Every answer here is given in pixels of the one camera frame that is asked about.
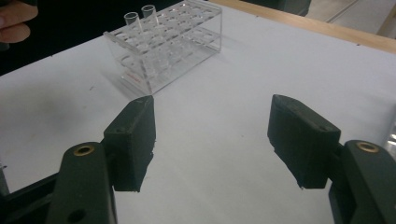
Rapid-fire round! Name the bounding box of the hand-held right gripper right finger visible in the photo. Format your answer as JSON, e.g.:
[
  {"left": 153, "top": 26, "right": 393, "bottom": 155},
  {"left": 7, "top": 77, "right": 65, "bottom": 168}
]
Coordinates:
[{"left": 266, "top": 93, "right": 342, "bottom": 189}]

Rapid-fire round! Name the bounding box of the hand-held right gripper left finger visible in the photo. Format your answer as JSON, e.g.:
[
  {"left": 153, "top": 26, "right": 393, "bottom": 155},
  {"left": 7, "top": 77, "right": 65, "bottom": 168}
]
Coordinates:
[{"left": 103, "top": 94, "right": 157, "bottom": 193}]

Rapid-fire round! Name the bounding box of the clear test tube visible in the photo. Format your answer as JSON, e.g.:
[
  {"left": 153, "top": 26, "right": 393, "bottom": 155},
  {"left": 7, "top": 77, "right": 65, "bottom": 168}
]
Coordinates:
[
  {"left": 123, "top": 11, "right": 155, "bottom": 77},
  {"left": 140, "top": 4, "right": 171, "bottom": 68}
]

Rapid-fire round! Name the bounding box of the clear acrylic test tube rack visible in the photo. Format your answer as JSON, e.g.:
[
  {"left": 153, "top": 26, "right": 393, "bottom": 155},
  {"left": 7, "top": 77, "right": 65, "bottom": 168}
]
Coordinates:
[{"left": 103, "top": 0, "right": 223, "bottom": 96}]

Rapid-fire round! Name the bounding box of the dark cabinet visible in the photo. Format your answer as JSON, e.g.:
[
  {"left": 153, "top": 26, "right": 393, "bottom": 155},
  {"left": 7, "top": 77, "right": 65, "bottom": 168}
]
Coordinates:
[{"left": 242, "top": 0, "right": 312, "bottom": 17}]

